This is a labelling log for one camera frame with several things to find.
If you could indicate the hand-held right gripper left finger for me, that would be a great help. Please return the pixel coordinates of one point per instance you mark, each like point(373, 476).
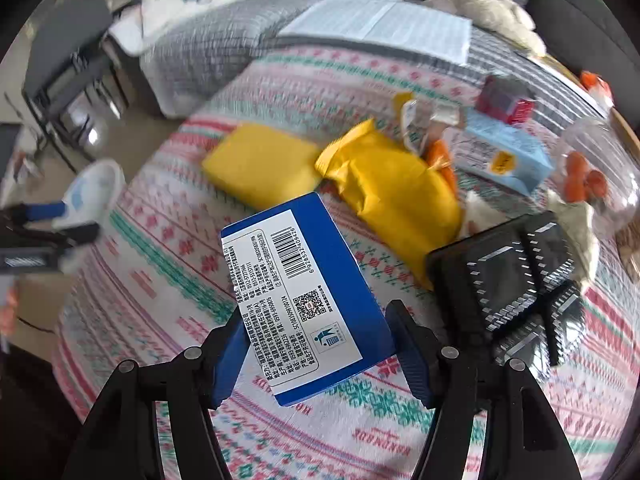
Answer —
point(227, 360)

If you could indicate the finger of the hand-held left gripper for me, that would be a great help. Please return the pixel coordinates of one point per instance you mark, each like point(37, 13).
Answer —
point(75, 235)
point(42, 211)

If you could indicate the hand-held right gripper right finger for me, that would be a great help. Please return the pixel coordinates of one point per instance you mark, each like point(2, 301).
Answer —
point(410, 360)

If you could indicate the white trash bin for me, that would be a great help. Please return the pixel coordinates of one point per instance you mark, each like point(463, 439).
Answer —
point(92, 192)

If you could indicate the blue cardboard box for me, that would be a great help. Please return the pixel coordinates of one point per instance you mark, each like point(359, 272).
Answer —
point(325, 280)

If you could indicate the black plastic tray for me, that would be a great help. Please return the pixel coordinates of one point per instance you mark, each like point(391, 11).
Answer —
point(500, 280)

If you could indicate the yellow plastic bag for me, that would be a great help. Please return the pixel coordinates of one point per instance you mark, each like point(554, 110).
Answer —
point(395, 190)

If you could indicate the yellow sponge block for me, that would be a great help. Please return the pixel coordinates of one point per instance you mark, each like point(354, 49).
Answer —
point(262, 167)

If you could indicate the light blue drink carton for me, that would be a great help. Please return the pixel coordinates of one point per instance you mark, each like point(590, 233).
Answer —
point(505, 152)

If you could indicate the white snack wrapper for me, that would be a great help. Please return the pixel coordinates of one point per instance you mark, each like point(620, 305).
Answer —
point(412, 120)

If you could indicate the person's left hand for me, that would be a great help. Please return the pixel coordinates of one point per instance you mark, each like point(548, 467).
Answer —
point(7, 312)

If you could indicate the patterned red green blanket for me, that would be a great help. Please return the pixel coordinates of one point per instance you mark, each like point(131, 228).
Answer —
point(165, 270)

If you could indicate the black chair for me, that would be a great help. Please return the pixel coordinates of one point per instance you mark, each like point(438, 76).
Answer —
point(65, 65)

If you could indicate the crumpled white tissue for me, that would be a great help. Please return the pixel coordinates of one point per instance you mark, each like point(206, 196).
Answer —
point(480, 212)

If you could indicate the grey striped blanket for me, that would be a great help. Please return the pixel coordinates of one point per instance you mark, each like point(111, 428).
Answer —
point(215, 50)

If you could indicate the clear plastic container with oranges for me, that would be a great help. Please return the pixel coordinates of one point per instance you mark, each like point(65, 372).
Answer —
point(600, 175)

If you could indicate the red drink can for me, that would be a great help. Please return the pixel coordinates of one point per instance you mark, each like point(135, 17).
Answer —
point(500, 97)

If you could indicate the orange and white toy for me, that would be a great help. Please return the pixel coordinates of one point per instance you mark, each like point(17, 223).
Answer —
point(595, 85)

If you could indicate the white printed paper sheet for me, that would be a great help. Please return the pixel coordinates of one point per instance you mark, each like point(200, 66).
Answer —
point(385, 25)

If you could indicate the beige plush toy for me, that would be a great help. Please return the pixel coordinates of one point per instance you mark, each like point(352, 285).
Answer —
point(495, 10)

